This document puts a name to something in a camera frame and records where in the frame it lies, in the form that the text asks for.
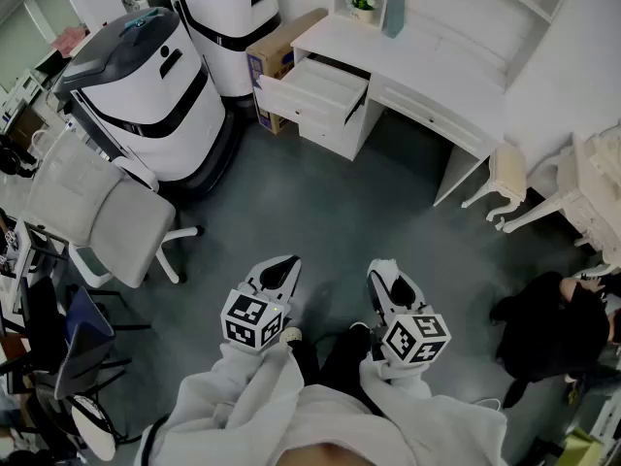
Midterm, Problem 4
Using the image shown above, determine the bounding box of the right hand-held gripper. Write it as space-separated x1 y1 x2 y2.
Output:
367 267 452 366

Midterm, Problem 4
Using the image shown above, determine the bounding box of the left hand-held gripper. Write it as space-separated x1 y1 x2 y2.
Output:
220 254 302 356

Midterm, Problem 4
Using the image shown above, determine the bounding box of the white frayed cloth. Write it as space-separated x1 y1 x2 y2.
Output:
367 258 400 276

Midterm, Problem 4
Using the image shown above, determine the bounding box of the white drawer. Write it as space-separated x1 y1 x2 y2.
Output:
255 57 371 138

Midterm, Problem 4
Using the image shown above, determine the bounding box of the person's left forearm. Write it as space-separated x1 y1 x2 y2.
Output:
145 340 305 455

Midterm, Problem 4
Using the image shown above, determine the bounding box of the person's right forearm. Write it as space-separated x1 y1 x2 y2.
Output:
358 354 510 466

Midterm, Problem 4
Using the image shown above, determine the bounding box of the closed desk drawer with knob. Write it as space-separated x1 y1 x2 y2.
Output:
376 83 486 152

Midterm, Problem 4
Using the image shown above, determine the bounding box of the person's right leg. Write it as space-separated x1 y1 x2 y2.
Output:
317 326 377 415

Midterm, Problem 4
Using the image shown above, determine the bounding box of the person's leg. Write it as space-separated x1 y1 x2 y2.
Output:
317 326 377 415
289 340 321 387

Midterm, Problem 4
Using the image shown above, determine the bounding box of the person's left leg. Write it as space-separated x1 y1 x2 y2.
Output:
289 340 321 387

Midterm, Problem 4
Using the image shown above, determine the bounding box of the person's torso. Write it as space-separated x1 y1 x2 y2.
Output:
135 381 510 466

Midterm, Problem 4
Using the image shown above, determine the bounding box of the cream cushioned stool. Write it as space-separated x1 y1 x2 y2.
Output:
460 141 530 232

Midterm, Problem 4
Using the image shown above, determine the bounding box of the white office chair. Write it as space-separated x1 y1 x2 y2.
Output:
21 131 205 289

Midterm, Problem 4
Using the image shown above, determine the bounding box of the dark blue chair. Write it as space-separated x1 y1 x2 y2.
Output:
52 286 152 402

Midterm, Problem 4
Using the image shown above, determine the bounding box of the white robot with teal emblem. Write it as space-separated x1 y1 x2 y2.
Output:
52 6 244 196

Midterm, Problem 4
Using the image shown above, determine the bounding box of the ornate white table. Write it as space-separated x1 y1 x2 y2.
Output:
502 122 621 281

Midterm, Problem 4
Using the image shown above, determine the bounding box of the brown cardboard box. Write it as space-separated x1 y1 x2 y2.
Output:
245 7 330 136

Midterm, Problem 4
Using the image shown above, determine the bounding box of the white desk with hutch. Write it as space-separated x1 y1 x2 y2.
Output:
290 0 581 208

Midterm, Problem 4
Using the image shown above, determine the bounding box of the yellow green bag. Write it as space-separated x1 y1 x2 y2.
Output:
557 427 605 466

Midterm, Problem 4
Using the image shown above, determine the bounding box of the white side table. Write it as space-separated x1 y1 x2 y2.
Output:
0 218 69 319

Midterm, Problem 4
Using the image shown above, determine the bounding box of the white black mobile robot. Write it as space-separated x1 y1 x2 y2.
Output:
147 0 282 99

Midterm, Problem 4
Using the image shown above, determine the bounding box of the potted flower plant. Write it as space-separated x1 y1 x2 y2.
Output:
344 0 378 24

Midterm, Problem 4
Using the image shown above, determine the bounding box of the teal book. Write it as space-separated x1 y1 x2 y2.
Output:
381 0 407 40

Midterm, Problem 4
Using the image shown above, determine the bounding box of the pink cloth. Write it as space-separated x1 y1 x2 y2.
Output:
50 25 91 58

